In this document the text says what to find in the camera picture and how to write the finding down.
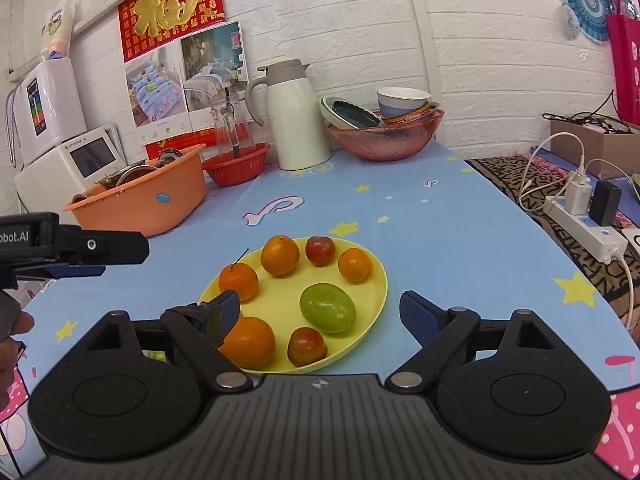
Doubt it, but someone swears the white charger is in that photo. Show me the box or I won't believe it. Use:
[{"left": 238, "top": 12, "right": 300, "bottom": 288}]
[{"left": 565, "top": 172, "right": 593, "bottom": 215}]

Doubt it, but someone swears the white power strip cable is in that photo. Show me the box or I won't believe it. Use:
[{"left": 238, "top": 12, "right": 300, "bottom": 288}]
[{"left": 614, "top": 251, "right": 637, "bottom": 313}]

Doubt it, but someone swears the large orange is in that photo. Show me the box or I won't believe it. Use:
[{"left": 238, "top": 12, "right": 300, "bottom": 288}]
[{"left": 220, "top": 316, "right": 277, "bottom": 371}]

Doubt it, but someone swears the black charger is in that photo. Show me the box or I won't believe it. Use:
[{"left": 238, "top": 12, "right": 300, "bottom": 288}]
[{"left": 588, "top": 180, "right": 622, "bottom": 227}]

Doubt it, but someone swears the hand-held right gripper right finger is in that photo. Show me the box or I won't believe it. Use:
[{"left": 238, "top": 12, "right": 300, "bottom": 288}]
[{"left": 384, "top": 290, "right": 562, "bottom": 395}]

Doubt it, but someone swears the person's left hand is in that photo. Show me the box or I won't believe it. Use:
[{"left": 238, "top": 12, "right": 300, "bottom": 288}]
[{"left": 0, "top": 312, "right": 36, "bottom": 402}]

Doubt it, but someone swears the large green mango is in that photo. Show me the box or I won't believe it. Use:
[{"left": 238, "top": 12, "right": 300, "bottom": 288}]
[{"left": 299, "top": 283, "right": 357, "bottom": 334}]

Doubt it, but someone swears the orange plastic basket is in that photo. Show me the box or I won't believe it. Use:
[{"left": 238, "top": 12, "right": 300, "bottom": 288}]
[{"left": 62, "top": 143, "right": 207, "bottom": 237}]

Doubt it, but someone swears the orange with long stem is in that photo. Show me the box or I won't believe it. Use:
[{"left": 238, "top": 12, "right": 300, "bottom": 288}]
[{"left": 218, "top": 248, "right": 260, "bottom": 303}]

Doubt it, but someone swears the yellow plastic plate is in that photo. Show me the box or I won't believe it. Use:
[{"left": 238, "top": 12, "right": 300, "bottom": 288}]
[{"left": 198, "top": 236, "right": 389, "bottom": 375}]

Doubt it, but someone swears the blue star print tablecloth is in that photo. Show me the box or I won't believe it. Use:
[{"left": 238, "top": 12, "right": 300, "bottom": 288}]
[{"left": 0, "top": 140, "right": 640, "bottom": 480}]

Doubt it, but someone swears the brown patterned blanket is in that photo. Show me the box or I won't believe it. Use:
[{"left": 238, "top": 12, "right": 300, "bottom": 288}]
[{"left": 465, "top": 155, "right": 640, "bottom": 326}]

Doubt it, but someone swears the cardboard box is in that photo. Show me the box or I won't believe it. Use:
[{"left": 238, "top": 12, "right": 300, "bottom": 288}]
[{"left": 550, "top": 117, "right": 640, "bottom": 180}]

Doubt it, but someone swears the white thermos jug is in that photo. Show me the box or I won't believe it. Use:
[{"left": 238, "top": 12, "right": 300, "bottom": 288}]
[{"left": 244, "top": 59, "right": 333, "bottom": 171}]

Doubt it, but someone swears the orange with dot top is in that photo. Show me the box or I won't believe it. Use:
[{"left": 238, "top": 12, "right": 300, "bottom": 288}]
[{"left": 260, "top": 235, "right": 301, "bottom": 277}]

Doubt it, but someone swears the white appliance with screen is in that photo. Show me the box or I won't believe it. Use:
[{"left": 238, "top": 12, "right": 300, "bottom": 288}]
[{"left": 13, "top": 125, "right": 126, "bottom": 213}]

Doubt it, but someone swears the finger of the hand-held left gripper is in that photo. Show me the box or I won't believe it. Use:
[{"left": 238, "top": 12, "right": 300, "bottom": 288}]
[
  {"left": 57, "top": 225, "right": 150, "bottom": 265},
  {"left": 15, "top": 262, "right": 107, "bottom": 281}
]

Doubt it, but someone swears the clear glass pitcher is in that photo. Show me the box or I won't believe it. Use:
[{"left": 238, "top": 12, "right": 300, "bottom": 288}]
[{"left": 212, "top": 87, "right": 256, "bottom": 161}]

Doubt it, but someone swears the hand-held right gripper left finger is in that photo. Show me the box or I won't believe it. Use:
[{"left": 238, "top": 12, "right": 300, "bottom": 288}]
[{"left": 82, "top": 290, "right": 254, "bottom": 395}]

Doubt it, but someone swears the red green plum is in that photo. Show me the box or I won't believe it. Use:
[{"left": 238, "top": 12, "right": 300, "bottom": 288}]
[{"left": 287, "top": 327, "right": 328, "bottom": 367}]

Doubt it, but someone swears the pink glass bowl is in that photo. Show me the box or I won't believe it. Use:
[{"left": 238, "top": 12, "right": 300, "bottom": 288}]
[{"left": 325, "top": 108, "right": 445, "bottom": 162}]

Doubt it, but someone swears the red bag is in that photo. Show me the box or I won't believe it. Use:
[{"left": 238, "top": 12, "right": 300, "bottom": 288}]
[{"left": 606, "top": 0, "right": 640, "bottom": 126}]

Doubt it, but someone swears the blue and white bowl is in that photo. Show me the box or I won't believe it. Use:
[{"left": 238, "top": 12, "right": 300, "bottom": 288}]
[{"left": 376, "top": 87, "right": 432, "bottom": 120}]

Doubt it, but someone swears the pastel printed package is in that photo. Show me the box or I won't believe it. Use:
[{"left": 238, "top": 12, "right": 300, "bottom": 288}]
[{"left": 40, "top": 0, "right": 76, "bottom": 61}]

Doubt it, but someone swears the red plastic basket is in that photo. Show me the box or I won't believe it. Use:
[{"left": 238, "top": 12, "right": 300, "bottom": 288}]
[{"left": 201, "top": 142, "right": 271, "bottom": 187}]

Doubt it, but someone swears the metal bowl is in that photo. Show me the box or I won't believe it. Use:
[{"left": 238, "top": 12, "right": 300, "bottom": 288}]
[{"left": 115, "top": 160, "right": 162, "bottom": 187}]

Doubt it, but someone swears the white power strip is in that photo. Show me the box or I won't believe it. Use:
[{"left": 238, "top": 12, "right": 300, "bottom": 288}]
[{"left": 543, "top": 195, "right": 628, "bottom": 264}]

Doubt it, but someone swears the white bowl dark inside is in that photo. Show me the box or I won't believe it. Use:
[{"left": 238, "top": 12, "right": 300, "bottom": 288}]
[{"left": 320, "top": 95, "right": 383, "bottom": 130}]

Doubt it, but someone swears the white water purifier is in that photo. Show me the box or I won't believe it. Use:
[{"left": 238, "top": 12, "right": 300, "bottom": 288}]
[{"left": 11, "top": 57, "right": 87, "bottom": 166}]

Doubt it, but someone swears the red patterned bowl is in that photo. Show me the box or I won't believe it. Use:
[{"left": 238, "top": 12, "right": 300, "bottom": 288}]
[{"left": 382, "top": 102, "right": 441, "bottom": 125}]

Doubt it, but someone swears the wall poster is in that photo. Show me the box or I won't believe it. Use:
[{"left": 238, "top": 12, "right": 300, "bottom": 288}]
[{"left": 116, "top": 0, "right": 251, "bottom": 161}]

